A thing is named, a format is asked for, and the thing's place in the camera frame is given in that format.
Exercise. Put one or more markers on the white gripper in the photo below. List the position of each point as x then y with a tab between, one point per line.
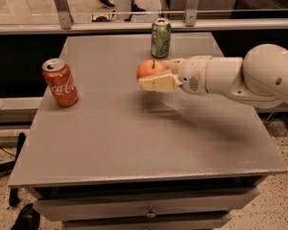
192	75

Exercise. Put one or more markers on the red apple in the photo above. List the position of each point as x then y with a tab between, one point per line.
149	67

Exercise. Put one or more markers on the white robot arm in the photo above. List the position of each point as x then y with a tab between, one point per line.
259	79

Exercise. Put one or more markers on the green soda can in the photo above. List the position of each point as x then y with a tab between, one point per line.
161	36

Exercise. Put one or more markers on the red coke can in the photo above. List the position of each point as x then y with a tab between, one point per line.
59	79

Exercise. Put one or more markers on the grey drawer cabinet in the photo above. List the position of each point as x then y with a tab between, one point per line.
120	140

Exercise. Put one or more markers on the upper grey drawer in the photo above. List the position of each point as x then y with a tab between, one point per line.
142	205

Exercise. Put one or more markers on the grey drawer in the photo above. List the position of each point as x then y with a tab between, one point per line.
196	221
142	205

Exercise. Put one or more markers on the lower grey drawer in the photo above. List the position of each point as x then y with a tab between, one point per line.
196	221

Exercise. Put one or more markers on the metal railing frame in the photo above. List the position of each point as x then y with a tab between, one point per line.
86	16

